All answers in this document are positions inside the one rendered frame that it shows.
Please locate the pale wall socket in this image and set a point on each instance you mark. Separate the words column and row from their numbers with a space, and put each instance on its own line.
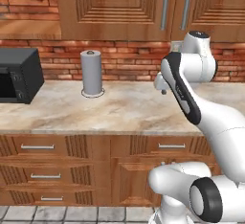
column 176, row 46

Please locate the wide wooden upper cupboard door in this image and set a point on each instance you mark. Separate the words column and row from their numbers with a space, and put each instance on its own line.
column 111, row 4

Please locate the wooden drawer front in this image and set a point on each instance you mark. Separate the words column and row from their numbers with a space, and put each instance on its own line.
column 76, row 197
column 76, row 146
column 76, row 174
column 140, row 146

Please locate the narrow wooden upper cupboard door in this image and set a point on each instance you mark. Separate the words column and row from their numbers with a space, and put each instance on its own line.
column 220, row 4

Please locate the wooden wall shelf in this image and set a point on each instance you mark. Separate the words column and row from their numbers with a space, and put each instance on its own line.
column 28, row 30

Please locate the black microwave oven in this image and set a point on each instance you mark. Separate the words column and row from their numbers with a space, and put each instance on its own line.
column 22, row 74

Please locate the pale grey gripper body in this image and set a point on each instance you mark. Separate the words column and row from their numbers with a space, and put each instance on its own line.
column 160, row 83

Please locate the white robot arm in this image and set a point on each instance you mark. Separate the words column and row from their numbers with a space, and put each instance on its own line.
column 220, row 122

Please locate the grey paper towel roll holder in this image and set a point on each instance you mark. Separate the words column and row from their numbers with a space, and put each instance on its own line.
column 91, row 73

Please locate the wooden lower cupboard door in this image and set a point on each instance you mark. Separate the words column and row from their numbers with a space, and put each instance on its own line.
column 134, row 183

